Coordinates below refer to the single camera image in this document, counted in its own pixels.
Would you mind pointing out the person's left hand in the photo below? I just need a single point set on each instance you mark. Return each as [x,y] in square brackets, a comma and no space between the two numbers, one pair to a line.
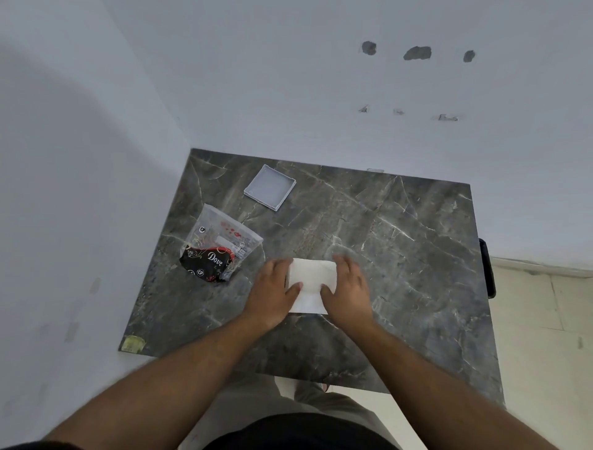
[266,296]

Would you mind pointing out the person's right hand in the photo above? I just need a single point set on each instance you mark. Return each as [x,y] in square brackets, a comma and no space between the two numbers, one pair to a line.
[350,296]

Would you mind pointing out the person's right thumb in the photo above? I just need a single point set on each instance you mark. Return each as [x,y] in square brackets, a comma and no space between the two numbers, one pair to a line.
[327,292]

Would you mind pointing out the person's left thumb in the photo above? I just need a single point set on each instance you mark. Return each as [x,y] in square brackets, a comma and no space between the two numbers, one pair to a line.
[293,290]

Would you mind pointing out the white paper napkin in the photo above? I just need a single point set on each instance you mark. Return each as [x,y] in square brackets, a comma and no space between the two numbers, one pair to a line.
[310,278]

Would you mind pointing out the person's right forearm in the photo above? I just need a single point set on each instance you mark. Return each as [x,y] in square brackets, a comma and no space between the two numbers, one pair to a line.
[431,385]

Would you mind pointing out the person's left forearm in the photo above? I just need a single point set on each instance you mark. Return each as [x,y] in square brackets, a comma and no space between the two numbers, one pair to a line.
[185,375]

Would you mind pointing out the black and red wrapper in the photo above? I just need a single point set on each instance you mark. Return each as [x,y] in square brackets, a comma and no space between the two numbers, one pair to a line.
[206,262]

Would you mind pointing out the clear plastic zip bag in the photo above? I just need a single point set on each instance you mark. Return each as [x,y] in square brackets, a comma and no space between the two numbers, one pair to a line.
[222,232]

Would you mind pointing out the clear plastic box lid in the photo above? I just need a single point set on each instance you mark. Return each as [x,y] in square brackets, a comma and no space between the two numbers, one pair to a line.
[270,187]

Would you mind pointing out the black shirt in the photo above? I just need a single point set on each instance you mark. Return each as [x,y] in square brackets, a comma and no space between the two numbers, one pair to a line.
[296,433]

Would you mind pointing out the black chair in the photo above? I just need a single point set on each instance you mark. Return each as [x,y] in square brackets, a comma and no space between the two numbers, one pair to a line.
[487,269]

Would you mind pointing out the yellow sticker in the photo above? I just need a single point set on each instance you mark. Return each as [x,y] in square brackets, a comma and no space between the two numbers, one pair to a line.
[133,345]

